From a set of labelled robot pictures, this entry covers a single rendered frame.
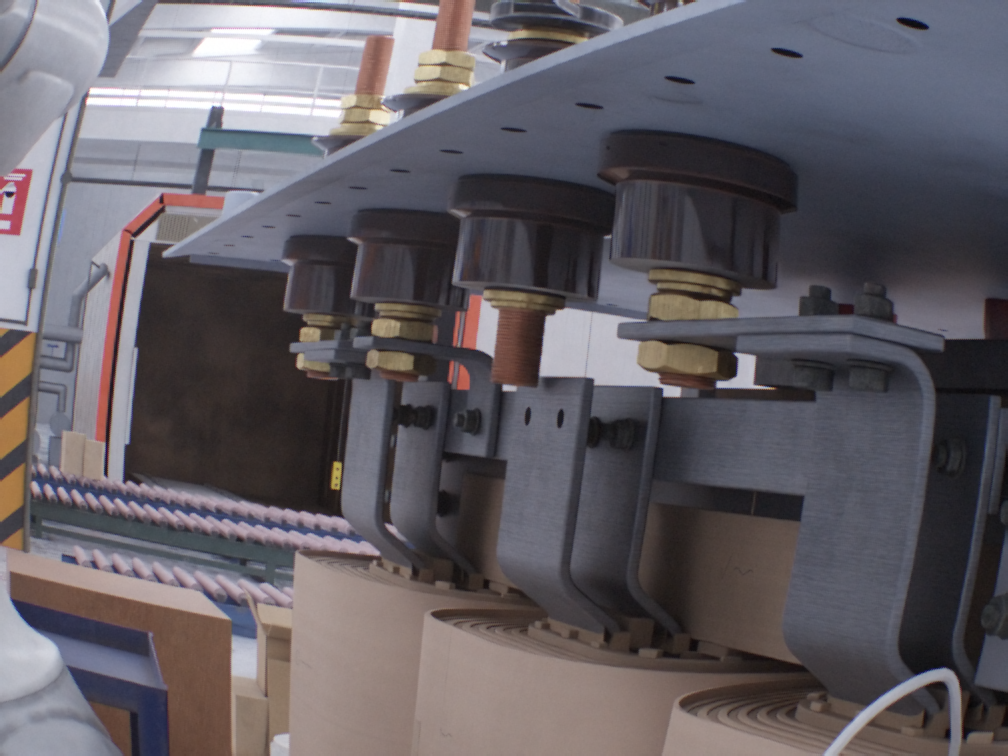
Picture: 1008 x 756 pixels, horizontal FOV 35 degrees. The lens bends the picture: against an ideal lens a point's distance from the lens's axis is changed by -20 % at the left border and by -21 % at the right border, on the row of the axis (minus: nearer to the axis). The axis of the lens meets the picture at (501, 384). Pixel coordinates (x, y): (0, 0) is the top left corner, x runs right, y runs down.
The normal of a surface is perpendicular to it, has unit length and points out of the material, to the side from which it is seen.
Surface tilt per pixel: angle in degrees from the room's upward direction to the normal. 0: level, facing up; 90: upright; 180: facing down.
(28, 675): 39
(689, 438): 90
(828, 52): 180
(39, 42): 108
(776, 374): 90
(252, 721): 90
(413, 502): 90
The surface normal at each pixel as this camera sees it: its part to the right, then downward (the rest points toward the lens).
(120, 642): 0.22, 0.00
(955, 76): -0.12, 0.99
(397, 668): -0.50, -0.08
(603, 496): -0.95, -0.12
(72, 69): 0.82, 0.51
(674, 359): -0.04, -0.04
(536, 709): -0.72, -0.11
